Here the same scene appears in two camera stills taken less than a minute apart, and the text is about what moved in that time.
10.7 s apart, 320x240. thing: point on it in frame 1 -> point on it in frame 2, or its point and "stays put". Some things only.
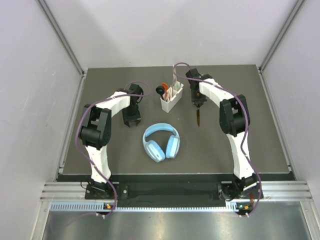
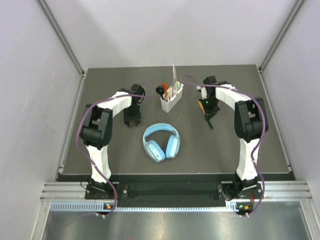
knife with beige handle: (174, 77) stays put
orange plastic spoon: (166, 87) stays put
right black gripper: (196, 102) -> (209, 113)
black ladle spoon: (160, 90) stays put
